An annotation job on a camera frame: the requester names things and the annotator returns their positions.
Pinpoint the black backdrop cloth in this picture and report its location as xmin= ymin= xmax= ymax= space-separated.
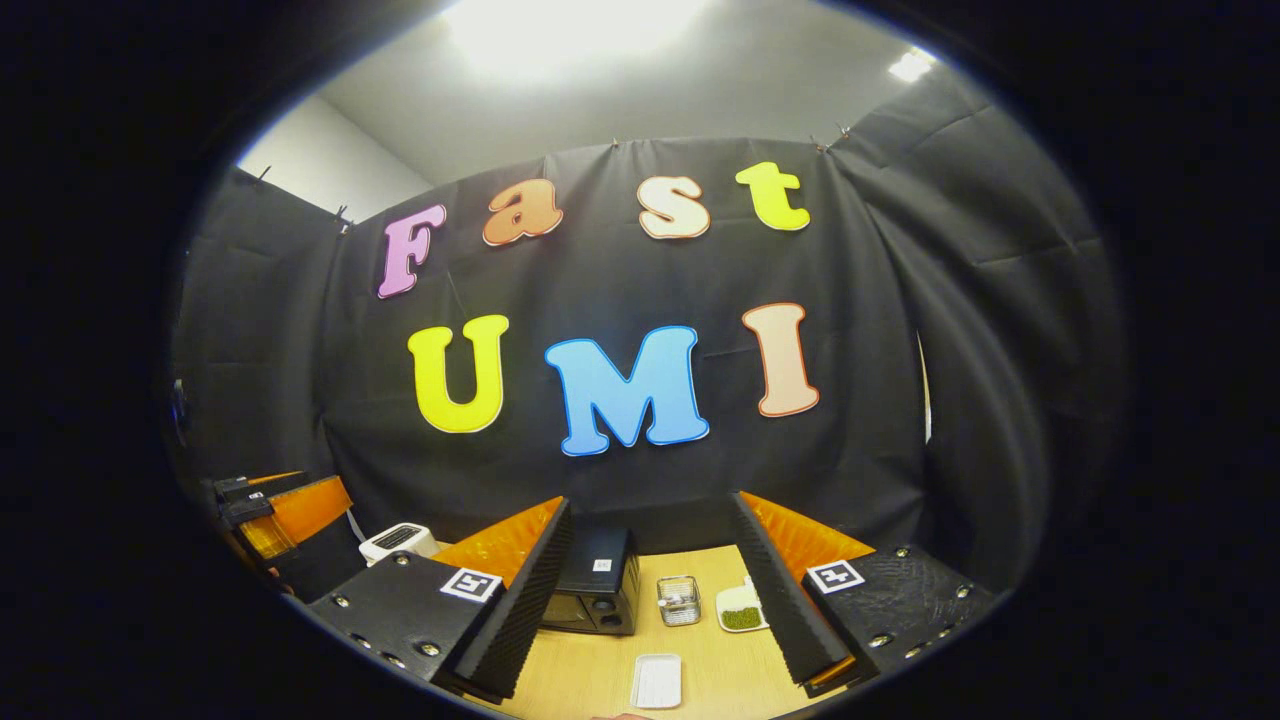
xmin=170 ymin=75 xmax=1131 ymax=601

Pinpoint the black electric oven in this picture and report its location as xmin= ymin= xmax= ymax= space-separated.
xmin=540 ymin=525 xmax=641 ymax=636

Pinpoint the metal wire basket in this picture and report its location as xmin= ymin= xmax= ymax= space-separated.
xmin=657 ymin=575 xmax=702 ymax=628

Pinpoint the white divided plate of beans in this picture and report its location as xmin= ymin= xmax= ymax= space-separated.
xmin=715 ymin=577 xmax=771 ymax=633

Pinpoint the large ceiling light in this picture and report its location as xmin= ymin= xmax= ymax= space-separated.
xmin=445 ymin=0 xmax=711 ymax=63

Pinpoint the white toaster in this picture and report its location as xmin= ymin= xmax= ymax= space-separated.
xmin=358 ymin=522 xmax=439 ymax=567

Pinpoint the white rectangular plate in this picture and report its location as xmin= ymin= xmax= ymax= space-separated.
xmin=630 ymin=654 xmax=683 ymax=711

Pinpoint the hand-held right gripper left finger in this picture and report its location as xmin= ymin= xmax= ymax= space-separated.
xmin=310 ymin=497 xmax=576 ymax=701

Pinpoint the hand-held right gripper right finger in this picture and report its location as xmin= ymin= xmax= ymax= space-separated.
xmin=728 ymin=490 xmax=1001 ymax=699

